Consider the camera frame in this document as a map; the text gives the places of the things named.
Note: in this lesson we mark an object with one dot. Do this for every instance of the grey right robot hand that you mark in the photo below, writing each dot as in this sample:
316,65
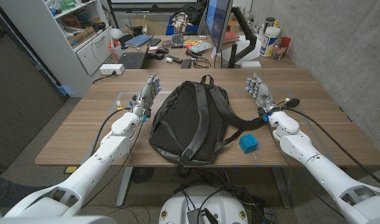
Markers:
263,95

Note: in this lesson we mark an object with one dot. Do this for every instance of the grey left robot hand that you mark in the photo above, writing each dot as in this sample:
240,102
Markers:
144,96

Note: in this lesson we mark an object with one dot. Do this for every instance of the black backpack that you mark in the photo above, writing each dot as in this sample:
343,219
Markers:
183,124

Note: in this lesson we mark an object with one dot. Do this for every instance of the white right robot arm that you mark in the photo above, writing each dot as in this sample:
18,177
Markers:
321,168

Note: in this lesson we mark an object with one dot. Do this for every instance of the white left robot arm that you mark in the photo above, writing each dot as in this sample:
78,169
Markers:
99,158

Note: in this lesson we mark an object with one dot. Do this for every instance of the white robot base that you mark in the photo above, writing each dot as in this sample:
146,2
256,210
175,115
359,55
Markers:
205,202

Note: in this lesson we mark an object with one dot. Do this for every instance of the white power strip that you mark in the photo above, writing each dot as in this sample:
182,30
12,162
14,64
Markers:
110,69

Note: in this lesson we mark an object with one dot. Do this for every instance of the black computer mouse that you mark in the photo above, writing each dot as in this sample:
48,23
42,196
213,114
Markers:
162,50

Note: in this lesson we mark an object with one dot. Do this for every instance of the blue plastic cube box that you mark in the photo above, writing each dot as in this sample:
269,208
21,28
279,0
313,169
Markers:
248,143

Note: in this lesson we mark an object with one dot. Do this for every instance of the black phone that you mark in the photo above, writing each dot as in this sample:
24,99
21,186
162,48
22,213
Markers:
186,63

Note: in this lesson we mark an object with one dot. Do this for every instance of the white wipes canister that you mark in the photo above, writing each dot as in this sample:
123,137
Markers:
268,42

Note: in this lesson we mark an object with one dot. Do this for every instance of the blue notebook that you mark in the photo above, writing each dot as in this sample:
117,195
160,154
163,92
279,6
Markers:
138,40

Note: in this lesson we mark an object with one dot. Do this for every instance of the wooden work table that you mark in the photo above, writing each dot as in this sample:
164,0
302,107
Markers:
317,124

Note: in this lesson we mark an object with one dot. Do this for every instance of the small black keyboard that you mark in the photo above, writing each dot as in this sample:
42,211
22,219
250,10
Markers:
177,40

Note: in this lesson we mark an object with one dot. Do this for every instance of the white round lamp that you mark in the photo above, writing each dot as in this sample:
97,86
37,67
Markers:
116,33

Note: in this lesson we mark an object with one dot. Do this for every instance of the yellow bottle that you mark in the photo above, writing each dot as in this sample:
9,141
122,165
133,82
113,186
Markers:
276,23

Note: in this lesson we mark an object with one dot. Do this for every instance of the dark bottle with black lid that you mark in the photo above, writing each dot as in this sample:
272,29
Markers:
268,21

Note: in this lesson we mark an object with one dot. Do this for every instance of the black floor fan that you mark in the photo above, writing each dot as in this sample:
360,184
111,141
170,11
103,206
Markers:
141,175

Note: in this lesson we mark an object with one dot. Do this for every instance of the blue storage bin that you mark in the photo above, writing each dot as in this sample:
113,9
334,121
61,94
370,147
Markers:
190,29

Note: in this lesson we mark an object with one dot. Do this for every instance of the computer monitor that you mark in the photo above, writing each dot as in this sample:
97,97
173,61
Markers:
218,21

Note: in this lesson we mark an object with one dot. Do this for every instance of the black jacket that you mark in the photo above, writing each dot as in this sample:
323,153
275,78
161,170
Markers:
193,11

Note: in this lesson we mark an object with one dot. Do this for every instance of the yellow foot pedal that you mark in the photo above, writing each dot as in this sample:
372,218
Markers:
71,170

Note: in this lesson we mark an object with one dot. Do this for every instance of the white shelf cabinet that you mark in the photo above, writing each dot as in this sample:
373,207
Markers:
53,46

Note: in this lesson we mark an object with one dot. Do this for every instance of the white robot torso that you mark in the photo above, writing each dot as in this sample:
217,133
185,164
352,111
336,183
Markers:
53,220

